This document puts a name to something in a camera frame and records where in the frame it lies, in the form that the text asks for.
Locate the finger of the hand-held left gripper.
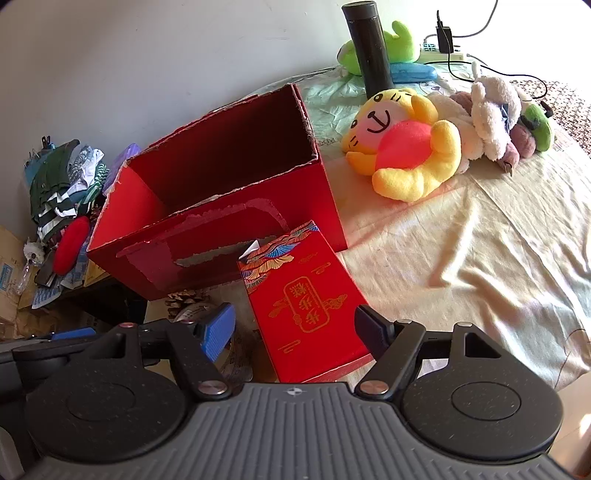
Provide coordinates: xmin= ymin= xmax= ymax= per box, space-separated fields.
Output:
xmin=11 ymin=327 xmax=102 ymax=365

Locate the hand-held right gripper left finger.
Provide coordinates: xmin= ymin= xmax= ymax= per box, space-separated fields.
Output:
xmin=88 ymin=304 xmax=237 ymax=401

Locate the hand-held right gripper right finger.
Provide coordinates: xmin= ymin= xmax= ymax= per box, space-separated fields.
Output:
xmin=353 ymin=304 xmax=503 ymax=400

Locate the large brown pine cone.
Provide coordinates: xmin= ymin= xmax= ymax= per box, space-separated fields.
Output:
xmin=164 ymin=290 xmax=218 ymax=324

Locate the red patterned gift box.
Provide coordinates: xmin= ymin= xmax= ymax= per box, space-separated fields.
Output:
xmin=237 ymin=220 xmax=374 ymax=385

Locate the red cardboard box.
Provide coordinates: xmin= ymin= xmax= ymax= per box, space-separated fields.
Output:
xmin=86 ymin=83 xmax=348 ymax=302

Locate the blue checked cloth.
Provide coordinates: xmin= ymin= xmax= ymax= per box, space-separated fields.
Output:
xmin=32 ymin=258 xmax=88 ymax=310

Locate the monkey picture book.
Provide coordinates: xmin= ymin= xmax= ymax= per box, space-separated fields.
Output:
xmin=83 ymin=258 xmax=112 ymax=287

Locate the red plush toy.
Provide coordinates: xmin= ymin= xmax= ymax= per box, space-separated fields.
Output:
xmin=52 ymin=215 xmax=92 ymax=277

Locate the small white toy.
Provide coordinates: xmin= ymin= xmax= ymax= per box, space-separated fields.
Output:
xmin=23 ymin=237 xmax=45 ymax=265

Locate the brown cardboard carton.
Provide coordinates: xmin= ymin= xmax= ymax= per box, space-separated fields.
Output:
xmin=0 ymin=224 xmax=28 ymax=340

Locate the cream bed sheet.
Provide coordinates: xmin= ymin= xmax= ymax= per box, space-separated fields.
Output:
xmin=300 ymin=69 xmax=591 ymax=393

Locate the green white striped garment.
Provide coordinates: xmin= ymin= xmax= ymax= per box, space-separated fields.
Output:
xmin=34 ymin=148 xmax=109 ymax=241

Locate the yellow tiger plush toy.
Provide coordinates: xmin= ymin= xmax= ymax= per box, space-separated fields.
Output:
xmin=342 ymin=88 xmax=465 ymax=203

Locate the light patterned garment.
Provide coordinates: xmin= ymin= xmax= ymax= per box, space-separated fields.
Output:
xmin=69 ymin=145 xmax=105 ymax=190

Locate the pale plastic sheet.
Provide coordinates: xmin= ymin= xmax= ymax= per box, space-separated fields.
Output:
xmin=298 ymin=65 xmax=444 ymax=148

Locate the purple plush toy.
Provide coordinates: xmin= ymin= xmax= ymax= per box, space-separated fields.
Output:
xmin=450 ymin=90 xmax=536 ymax=178

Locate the white plush toy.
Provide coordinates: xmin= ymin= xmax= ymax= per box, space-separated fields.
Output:
xmin=427 ymin=76 xmax=525 ymax=162

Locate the small green plush toy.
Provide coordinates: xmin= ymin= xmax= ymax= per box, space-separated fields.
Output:
xmin=522 ymin=104 xmax=555 ymax=153

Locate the black thermos bottle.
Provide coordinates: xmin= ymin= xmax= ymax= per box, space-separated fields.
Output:
xmin=342 ymin=1 xmax=394 ymax=95

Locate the white power strip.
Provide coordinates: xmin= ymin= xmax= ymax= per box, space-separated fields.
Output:
xmin=418 ymin=41 xmax=467 ymax=65

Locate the brown patterned blanket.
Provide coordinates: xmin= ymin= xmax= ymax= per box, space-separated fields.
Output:
xmin=510 ymin=79 xmax=591 ymax=139

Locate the black charger plug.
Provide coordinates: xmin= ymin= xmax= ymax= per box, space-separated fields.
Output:
xmin=435 ymin=9 xmax=455 ymax=55

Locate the black cable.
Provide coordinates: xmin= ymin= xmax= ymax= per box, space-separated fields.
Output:
xmin=445 ymin=51 xmax=552 ymax=101

